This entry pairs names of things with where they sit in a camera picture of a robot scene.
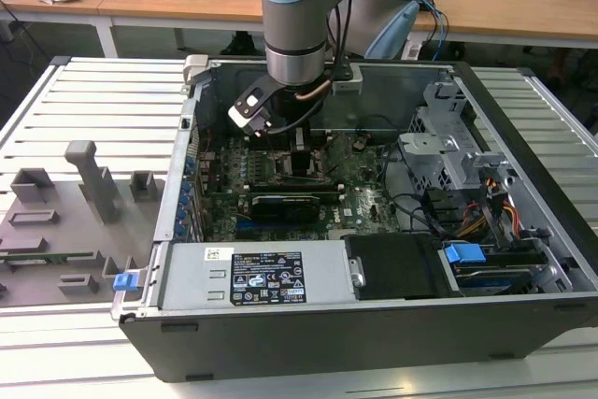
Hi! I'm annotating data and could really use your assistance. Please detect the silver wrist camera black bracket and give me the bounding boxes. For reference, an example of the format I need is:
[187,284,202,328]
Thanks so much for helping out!
[227,76,278,138]

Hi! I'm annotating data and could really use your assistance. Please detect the black office chair base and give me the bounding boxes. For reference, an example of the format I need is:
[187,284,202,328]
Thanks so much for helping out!
[219,31,257,57]

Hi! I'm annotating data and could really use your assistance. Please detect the blue plastic latch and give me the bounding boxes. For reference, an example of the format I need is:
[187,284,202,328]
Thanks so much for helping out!
[114,272,141,292]

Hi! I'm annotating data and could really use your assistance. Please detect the dark grey PC case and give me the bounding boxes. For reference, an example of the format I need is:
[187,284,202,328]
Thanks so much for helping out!
[119,55,598,384]

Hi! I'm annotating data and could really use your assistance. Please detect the copper coloured gripper cable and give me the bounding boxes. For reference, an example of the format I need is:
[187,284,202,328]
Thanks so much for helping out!
[295,82,334,102]

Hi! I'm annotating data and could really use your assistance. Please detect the blue cable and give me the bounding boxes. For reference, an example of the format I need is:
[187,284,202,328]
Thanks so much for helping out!
[413,0,452,62]

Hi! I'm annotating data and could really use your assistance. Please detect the silver perforated drive cage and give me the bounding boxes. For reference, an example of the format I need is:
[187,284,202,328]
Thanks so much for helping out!
[399,83,520,194]

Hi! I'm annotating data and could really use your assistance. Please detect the metal socket cover frame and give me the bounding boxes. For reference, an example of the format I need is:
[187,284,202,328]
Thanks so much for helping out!
[275,151,328,180]

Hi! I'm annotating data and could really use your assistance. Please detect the black graphics card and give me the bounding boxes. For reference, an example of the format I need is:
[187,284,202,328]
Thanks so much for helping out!
[250,193,322,225]

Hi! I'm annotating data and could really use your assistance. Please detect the silver metal handle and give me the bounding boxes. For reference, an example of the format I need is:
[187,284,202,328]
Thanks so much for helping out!
[349,256,366,288]

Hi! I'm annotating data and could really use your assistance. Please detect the yellow red power wires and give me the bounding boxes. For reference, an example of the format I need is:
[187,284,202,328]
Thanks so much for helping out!
[460,177,522,239]

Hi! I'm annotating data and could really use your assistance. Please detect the grey parts rack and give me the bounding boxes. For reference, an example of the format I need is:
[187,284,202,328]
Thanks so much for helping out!
[0,139,164,311]

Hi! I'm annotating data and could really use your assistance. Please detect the CPU socket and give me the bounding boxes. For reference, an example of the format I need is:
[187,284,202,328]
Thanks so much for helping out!
[273,150,331,183]

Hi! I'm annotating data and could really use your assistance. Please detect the silver power supply black label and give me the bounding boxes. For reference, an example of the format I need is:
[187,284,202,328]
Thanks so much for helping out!
[158,243,356,311]

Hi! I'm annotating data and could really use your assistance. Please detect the green motherboard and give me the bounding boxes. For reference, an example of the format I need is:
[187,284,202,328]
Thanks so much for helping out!
[195,130,407,244]

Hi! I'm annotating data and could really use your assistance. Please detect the hard disk blue carrier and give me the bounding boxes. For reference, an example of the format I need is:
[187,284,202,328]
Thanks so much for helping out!
[438,240,550,298]

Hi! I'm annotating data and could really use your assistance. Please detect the black plastic shroud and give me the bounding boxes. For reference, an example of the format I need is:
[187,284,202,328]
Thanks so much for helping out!
[345,234,449,301]

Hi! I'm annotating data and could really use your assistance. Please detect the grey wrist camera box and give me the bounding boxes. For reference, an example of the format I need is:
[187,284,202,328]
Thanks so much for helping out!
[331,66,364,94]

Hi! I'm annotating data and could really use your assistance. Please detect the green RAM stick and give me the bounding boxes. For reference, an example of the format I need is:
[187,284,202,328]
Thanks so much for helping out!
[0,251,97,264]

